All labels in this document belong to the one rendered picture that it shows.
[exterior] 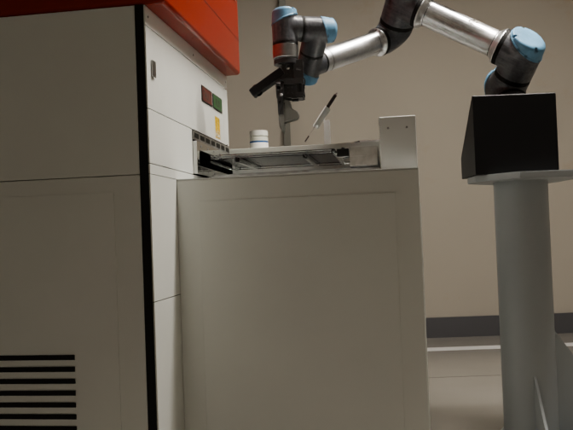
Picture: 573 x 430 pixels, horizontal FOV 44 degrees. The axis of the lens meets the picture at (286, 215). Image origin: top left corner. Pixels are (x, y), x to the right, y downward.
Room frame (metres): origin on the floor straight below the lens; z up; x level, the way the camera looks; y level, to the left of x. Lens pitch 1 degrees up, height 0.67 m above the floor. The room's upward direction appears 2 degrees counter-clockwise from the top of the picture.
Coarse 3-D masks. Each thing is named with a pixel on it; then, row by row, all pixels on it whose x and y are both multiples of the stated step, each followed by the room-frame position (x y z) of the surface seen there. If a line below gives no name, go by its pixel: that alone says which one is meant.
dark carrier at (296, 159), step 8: (224, 160) 2.16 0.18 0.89; (232, 160) 2.17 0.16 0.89; (248, 160) 2.18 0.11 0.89; (256, 160) 2.19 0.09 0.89; (264, 160) 2.20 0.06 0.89; (272, 160) 2.21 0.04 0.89; (280, 160) 2.22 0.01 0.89; (288, 160) 2.23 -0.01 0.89; (296, 160) 2.24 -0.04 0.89; (304, 160) 2.25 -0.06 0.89; (320, 160) 2.27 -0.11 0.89; (328, 160) 2.28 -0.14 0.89; (336, 160) 2.29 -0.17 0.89
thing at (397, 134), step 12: (384, 120) 1.84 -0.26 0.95; (396, 120) 1.83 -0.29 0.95; (408, 120) 1.83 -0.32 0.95; (384, 132) 1.84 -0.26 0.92; (396, 132) 1.83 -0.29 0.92; (408, 132) 1.83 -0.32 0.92; (384, 144) 1.84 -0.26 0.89; (396, 144) 1.83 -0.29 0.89; (408, 144) 1.83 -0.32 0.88; (384, 156) 1.84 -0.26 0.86; (396, 156) 1.83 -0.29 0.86; (408, 156) 1.83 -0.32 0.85; (384, 168) 1.84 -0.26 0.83
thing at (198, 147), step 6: (198, 144) 2.04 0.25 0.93; (204, 144) 2.10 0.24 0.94; (198, 150) 2.04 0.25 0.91; (204, 150) 2.10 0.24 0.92; (210, 150) 2.17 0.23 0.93; (216, 150) 2.24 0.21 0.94; (198, 156) 2.04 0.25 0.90; (198, 162) 2.03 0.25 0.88; (198, 168) 2.03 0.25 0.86; (204, 168) 2.09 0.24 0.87; (198, 174) 2.06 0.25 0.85; (204, 174) 2.09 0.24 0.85; (210, 174) 2.16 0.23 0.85; (216, 174) 2.23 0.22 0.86
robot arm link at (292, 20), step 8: (280, 8) 2.06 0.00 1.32; (288, 8) 2.06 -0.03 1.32; (272, 16) 2.08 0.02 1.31; (280, 16) 2.06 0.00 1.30; (288, 16) 2.06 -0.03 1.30; (296, 16) 2.08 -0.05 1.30; (272, 24) 2.08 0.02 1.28; (280, 24) 2.06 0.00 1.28; (288, 24) 2.06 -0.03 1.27; (296, 24) 2.07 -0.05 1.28; (272, 32) 2.09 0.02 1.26; (280, 32) 2.06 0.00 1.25; (288, 32) 2.06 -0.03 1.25; (296, 32) 2.07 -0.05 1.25; (280, 40) 2.06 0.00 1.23; (288, 40) 2.06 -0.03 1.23; (296, 40) 2.08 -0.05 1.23
